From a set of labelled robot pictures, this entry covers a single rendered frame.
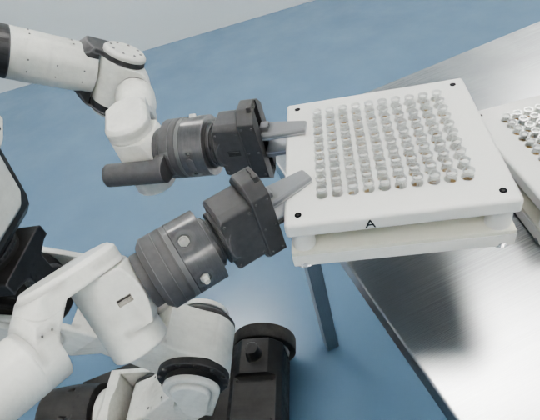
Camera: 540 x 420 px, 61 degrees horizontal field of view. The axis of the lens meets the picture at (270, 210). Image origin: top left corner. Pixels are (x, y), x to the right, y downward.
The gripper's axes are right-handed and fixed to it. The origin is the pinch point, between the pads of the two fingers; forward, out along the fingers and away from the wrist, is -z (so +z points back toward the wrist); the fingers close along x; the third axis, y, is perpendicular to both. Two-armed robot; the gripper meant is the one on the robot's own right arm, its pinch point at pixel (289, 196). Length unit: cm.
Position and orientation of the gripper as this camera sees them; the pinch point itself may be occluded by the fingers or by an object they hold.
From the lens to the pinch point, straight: 54.8
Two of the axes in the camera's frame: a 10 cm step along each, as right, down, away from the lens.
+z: -8.4, 5.0, -2.1
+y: 4.8, 5.1, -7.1
